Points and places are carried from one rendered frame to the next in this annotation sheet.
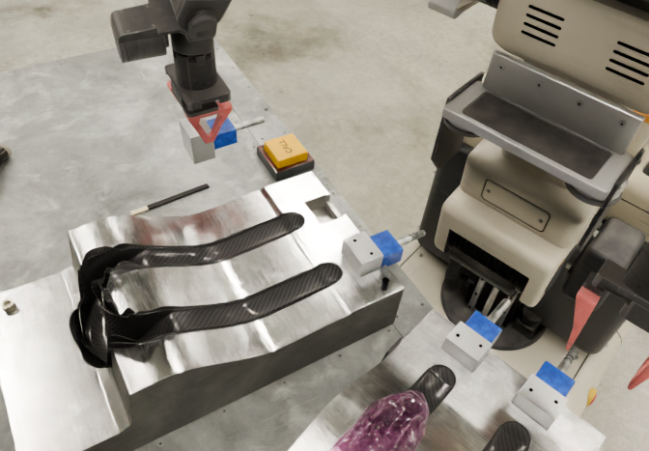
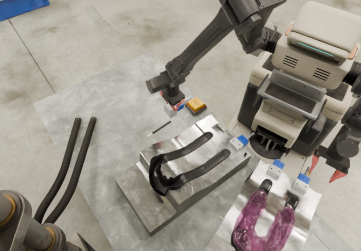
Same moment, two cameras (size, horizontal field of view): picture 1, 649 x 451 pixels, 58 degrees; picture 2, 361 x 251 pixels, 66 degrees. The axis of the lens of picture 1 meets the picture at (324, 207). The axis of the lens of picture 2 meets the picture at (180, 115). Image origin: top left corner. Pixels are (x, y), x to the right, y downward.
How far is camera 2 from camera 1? 0.41 m
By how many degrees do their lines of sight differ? 7
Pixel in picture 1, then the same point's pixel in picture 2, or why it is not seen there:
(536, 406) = (300, 188)
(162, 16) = (165, 78)
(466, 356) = (275, 175)
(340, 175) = (197, 91)
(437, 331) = (263, 167)
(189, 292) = (184, 166)
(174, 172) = (157, 117)
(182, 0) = (175, 77)
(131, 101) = (132, 89)
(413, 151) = (225, 76)
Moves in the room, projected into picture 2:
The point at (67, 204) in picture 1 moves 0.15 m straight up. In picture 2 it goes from (123, 135) to (118, 116)
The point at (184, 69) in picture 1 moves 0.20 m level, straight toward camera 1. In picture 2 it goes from (170, 91) to (187, 130)
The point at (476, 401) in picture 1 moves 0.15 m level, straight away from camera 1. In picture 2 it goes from (280, 189) to (290, 159)
